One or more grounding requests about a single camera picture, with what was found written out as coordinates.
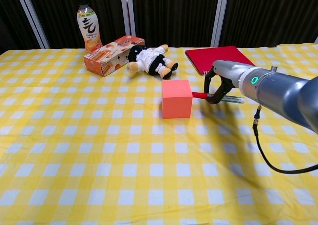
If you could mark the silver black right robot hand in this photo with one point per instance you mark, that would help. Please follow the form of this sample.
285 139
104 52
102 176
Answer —
228 72

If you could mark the black pleated curtain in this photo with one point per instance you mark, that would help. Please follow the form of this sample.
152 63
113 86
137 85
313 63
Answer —
174 11

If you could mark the red capped white marker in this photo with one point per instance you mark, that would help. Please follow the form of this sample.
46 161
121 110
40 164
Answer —
198 94

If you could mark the red spiral notebook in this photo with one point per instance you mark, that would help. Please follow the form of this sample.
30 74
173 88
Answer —
208 54

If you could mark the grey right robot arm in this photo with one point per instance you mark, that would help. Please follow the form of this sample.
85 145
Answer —
285 91

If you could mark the black white plush doll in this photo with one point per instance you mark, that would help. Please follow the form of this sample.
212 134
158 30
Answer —
149 58

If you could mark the orange snack box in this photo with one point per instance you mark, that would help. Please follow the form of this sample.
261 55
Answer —
104 61

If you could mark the orange drink bottle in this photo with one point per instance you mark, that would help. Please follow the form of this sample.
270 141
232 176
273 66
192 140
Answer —
88 23

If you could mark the pink cube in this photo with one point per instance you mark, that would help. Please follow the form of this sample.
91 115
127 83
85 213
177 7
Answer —
176 100

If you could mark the yellow white checked tablecloth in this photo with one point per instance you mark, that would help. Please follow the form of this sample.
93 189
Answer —
99 160

